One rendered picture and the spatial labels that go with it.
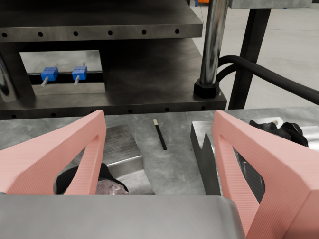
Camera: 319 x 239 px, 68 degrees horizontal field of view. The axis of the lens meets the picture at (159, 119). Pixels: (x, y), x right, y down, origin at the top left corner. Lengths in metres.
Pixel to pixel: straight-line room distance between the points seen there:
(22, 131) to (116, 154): 0.40
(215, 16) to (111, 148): 0.52
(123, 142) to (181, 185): 0.18
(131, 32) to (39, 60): 0.34
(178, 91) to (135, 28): 0.29
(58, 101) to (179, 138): 0.49
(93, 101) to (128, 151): 0.44
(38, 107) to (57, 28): 0.28
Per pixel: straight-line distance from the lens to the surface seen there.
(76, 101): 0.94
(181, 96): 0.92
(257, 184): 0.51
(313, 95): 0.88
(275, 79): 0.86
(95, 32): 0.88
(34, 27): 0.92
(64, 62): 0.93
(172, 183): 0.59
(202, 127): 0.66
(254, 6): 1.00
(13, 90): 1.03
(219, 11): 0.82
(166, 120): 0.77
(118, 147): 0.52
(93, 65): 0.91
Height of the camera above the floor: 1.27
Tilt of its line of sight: 38 degrees down
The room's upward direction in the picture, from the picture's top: straight up
